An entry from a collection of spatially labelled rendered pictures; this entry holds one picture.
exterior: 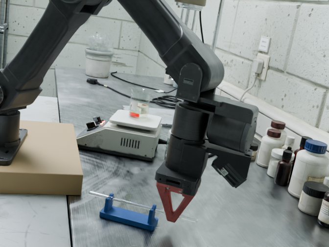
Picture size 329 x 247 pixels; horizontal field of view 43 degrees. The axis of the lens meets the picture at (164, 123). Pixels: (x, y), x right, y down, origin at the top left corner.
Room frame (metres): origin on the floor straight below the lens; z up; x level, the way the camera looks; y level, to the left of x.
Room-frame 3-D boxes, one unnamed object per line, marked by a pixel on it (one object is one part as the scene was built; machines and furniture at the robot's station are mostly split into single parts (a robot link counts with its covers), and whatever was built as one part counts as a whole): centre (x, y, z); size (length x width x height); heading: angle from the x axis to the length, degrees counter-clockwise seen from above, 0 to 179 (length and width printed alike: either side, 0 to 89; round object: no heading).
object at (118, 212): (0.67, 0.04, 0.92); 0.10 x 0.03 x 0.04; 78
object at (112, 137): (1.03, 0.10, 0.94); 0.22 x 0.13 x 0.08; 87
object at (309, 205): (0.83, -0.34, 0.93); 0.05 x 0.05 x 0.06
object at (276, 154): (1.01, -0.31, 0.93); 0.06 x 0.06 x 0.07
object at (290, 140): (1.10, -0.34, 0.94); 0.03 x 0.03 x 0.09
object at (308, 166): (0.91, -0.35, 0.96); 0.07 x 0.07 x 0.13
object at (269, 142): (1.09, -0.29, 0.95); 0.06 x 0.06 x 0.10
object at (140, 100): (1.04, 0.07, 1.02); 0.06 x 0.05 x 0.08; 2
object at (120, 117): (1.03, 0.07, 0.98); 0.12 x 0.12 x 0.01; 87
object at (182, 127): (0.65, -0.05, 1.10); 0.07 x 0.06 x 0.07; 66
